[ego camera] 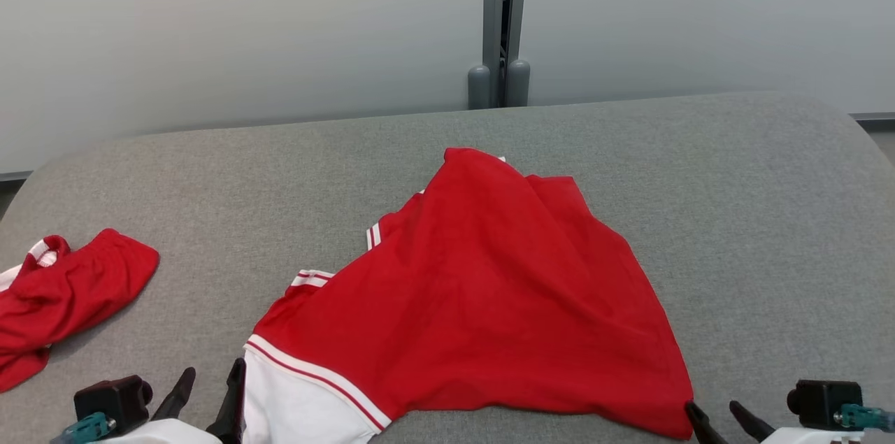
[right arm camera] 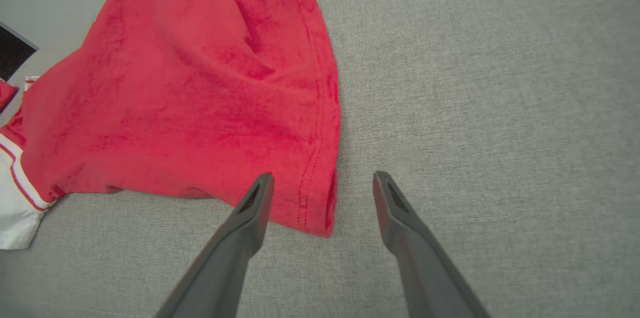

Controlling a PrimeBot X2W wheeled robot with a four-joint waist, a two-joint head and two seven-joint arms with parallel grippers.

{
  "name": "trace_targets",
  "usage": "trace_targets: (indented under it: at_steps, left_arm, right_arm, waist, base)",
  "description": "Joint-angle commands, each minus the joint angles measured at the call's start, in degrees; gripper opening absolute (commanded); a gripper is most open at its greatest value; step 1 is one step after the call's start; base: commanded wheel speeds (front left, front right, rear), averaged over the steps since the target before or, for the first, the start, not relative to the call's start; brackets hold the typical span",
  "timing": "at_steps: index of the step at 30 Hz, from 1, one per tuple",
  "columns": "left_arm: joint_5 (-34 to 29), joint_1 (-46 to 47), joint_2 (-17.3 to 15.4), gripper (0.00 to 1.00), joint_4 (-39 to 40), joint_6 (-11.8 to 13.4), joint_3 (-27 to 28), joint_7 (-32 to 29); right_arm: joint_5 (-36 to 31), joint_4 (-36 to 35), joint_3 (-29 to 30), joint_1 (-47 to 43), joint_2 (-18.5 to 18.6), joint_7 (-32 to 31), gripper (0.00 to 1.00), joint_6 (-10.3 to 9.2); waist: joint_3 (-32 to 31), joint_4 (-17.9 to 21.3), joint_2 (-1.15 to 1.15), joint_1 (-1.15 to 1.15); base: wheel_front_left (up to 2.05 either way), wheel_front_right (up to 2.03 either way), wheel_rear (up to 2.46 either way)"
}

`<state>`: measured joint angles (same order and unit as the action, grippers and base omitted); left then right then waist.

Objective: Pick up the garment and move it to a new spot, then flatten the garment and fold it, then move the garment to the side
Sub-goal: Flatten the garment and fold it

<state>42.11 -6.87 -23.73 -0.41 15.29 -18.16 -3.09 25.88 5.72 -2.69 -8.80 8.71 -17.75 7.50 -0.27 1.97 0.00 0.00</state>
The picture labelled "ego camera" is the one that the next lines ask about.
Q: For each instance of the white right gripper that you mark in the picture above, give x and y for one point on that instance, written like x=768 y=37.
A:
x=818 y=437

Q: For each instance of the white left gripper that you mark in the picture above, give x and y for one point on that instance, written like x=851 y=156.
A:
x=161 y=433

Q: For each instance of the red shorts with white band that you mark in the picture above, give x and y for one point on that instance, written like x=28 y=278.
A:
x=70 y=290

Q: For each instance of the red jersey with white sleeves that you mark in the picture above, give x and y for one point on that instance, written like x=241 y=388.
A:
x=489 y=290

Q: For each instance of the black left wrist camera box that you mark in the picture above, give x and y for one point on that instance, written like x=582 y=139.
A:
x=112 y=402

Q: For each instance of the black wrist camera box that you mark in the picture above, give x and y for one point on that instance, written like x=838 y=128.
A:
x=825 y=402
x=112 y=402

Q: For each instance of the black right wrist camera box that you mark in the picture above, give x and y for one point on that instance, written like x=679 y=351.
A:
x=825 y=402

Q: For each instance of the grey two-footed partition post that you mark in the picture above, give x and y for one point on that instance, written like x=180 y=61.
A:
x=500 y=24

